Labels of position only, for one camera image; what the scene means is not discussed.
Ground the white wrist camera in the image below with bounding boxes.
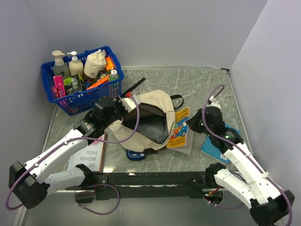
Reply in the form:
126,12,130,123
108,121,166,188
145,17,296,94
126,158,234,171
208,96,221,109
121,93,141,113

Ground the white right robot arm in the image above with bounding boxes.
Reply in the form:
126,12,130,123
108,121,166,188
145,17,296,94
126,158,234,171
187,106,295,226

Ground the green pump bottle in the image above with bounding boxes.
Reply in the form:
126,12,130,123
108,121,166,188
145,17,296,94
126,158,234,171
52,50,71,79

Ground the black green box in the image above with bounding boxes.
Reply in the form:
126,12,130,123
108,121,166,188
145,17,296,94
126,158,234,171
63,74,85,95

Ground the beige canvas backpack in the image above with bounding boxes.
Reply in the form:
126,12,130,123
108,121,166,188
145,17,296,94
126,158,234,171
109,89,184,154

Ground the pink flower cover book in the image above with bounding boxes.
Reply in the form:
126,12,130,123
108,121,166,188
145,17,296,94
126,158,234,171
67,141,105,172

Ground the blue shark pencil case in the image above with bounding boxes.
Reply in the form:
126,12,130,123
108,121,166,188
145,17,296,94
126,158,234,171
126,150,146,161

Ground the cream pump bottle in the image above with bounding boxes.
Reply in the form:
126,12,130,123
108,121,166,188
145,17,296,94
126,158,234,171
68,51,84,76

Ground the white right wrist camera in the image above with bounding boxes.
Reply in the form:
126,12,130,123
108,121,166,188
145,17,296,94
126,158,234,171
208,96,221,109

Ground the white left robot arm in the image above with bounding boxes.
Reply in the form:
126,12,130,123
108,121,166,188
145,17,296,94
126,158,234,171
5,97,139,210

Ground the beige cloth pouch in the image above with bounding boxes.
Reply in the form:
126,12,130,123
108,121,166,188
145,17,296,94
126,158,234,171
84,49,106,79

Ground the aluminium rail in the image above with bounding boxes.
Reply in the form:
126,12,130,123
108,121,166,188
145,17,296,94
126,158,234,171
22,170,272,194

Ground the orange treehouse book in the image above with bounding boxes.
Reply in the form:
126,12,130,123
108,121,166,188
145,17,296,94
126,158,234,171
166,107,193,155

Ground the blue plastic basket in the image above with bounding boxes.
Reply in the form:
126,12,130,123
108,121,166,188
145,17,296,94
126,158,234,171
41,46,124,116

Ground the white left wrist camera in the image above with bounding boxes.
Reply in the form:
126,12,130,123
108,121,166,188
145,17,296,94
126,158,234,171
121,93,141,113

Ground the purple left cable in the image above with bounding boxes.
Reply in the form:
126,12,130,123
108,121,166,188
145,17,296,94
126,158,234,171
5,95,142,215

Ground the pink box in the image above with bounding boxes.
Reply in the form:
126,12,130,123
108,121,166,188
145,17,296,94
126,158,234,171
52,75,66,98

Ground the blue thin booklet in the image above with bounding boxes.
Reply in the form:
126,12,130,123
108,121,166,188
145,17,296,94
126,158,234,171
201,124,242,165

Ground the orange package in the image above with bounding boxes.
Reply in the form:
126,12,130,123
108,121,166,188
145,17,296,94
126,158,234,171
86,56,116,90

